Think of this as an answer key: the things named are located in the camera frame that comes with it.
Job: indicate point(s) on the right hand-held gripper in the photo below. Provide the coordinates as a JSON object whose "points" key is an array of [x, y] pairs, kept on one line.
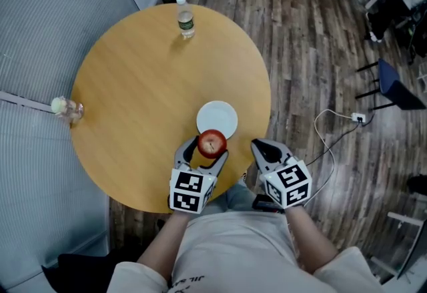
{"points": [[288, 183]]}

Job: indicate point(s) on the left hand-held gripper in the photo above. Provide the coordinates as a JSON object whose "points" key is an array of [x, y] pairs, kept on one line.
{"points": [[187, 190]]}

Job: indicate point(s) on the red apple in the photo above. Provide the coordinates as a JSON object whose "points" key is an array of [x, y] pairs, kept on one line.
{"points": [[212, 143]]}

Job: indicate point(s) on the white round plate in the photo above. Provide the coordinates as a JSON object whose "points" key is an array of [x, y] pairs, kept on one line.
{"points": [[217, 116]]}

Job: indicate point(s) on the person's right forearm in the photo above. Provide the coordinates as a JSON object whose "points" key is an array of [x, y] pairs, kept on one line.
{"points": [[308, 241]]}

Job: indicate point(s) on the person's left forearm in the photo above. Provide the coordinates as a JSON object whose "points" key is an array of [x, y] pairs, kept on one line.
{"points": [[165, 245]]}

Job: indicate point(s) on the black box at waist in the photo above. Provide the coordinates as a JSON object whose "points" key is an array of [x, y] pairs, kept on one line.
{"points": [[265, 203]]}

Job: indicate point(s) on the person's grey trousers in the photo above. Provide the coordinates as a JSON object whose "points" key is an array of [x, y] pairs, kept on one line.
{"points": [[238, 196]]}

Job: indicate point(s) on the white power strip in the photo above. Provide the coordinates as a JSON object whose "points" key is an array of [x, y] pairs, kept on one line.
{"points": [[358, 117]]}

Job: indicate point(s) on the person's beige shirt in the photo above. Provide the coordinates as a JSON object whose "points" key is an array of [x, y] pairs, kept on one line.
{"points": [[240, 251]]}

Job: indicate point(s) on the clear plastic water bottle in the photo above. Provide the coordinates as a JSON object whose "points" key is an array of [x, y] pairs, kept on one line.
{"points": [[185, 19]]}

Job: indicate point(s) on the blue chair with black legs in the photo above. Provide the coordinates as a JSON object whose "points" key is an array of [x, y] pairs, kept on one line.
{"points": [[395, 88]]}

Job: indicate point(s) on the clear jar with pale lid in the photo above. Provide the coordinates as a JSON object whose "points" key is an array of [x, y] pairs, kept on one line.
{"points": [[68, 109]]}

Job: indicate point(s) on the black seat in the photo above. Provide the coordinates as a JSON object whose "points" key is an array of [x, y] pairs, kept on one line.
{"points": [[83, 270]]}

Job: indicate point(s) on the white metal frame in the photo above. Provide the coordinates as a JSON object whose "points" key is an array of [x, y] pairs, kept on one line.
{"points": [[405, 235]]}

